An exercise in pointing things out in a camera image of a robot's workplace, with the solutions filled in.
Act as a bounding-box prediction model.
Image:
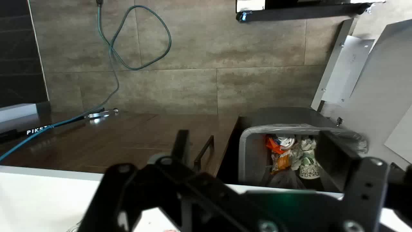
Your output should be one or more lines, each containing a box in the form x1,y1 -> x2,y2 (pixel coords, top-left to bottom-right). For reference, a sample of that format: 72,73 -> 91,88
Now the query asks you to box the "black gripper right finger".
318,129 -> 391,232

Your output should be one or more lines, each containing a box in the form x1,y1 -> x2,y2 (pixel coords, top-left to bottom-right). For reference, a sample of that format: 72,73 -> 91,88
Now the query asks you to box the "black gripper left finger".
75,129 -> 258,232

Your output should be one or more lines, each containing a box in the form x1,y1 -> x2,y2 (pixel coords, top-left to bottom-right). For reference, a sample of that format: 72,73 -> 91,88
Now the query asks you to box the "grey trash bin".
216,107 -> 370,195

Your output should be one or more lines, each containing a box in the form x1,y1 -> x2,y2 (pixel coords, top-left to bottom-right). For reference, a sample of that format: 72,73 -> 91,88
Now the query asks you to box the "crumpled white cup trash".
294,136 -> 324,181

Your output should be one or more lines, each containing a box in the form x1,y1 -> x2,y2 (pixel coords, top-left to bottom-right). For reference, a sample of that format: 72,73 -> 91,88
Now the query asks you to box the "orange wrapper trash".
263,136 -> 293,172

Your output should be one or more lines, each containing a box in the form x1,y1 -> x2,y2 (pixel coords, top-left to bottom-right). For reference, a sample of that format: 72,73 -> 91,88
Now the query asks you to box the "open cabinet door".
310,17 -> 412,171

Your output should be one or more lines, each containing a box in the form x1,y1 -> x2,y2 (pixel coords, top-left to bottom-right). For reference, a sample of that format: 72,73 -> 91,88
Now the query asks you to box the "black metal bar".
235,0 -> 374,24

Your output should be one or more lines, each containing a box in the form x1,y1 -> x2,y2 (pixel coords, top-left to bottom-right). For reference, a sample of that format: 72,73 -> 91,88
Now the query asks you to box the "teal floor cable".
0,0 -> 172,164

